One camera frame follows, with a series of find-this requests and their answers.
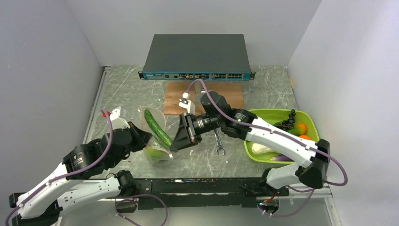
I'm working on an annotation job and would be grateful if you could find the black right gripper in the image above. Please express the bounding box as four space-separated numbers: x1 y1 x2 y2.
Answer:
169 112 223 151

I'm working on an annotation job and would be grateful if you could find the green cucumber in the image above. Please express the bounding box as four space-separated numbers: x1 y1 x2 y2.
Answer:
144 109 172 148

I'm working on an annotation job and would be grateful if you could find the clear zip top bag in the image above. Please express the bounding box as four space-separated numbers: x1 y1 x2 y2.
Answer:
138 106 173 164

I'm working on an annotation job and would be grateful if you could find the green apple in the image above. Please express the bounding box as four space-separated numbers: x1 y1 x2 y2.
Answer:
144 146 169 162

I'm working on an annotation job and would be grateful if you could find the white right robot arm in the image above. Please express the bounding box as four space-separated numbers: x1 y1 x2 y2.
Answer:
170 91 329 195

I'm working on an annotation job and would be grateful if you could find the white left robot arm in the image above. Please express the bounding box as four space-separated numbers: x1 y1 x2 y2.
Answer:
5 122 152 226

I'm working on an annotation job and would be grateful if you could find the lime green food tray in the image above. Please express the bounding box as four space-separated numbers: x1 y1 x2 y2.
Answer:
244 109 320 164

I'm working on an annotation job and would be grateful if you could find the silver open-end wrench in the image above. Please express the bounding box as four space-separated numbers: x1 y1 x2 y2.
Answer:
214 129 226 155

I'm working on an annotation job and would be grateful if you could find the brown wooden board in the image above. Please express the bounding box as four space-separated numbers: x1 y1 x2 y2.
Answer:
163 81 244 115

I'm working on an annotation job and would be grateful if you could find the white green bok choy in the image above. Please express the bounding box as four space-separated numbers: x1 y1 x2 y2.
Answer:
251 143 280 155

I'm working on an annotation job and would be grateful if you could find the purple eggplant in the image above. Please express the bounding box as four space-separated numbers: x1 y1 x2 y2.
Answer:
269 155 293 161

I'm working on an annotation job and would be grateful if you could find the black grape bunch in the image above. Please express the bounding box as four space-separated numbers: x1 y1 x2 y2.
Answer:
276 109 296 131

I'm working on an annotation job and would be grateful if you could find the green orange mango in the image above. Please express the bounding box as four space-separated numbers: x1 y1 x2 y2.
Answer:
288 123 307 136

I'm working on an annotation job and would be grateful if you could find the orange fruit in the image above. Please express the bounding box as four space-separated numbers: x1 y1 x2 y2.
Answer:
299 135 311 140

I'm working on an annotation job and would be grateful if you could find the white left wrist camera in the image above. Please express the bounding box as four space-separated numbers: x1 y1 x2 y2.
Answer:
101 106 129 130

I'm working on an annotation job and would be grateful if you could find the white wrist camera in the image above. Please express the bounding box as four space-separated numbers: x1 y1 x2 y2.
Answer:
178 92 195 114
101 106 129 130

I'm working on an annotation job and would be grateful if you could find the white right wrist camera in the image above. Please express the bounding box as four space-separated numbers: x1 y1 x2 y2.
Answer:
178 92 195 114

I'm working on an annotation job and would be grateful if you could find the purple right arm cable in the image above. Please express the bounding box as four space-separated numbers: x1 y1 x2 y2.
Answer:
186 79 348 218

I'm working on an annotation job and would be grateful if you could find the metal switch stand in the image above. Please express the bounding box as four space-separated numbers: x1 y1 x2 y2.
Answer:
193 79 212 105

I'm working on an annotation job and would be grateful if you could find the grey network switch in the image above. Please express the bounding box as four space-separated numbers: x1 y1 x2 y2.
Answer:
138 34 255 81

